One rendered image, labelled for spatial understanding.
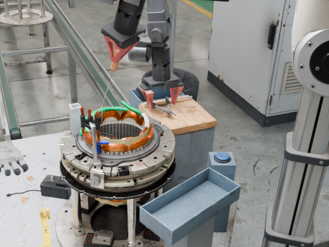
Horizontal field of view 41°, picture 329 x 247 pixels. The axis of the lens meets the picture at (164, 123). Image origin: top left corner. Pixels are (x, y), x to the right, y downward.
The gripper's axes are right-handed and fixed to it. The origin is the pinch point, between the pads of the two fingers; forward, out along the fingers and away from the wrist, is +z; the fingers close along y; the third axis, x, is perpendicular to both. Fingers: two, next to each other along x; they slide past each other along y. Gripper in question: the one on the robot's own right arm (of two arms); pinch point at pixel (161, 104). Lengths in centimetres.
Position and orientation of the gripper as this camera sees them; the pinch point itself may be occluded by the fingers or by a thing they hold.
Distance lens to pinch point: 144.3
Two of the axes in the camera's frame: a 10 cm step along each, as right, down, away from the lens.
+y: -9.0, 2.2, -3.8
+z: 0.2, 8.9, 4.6
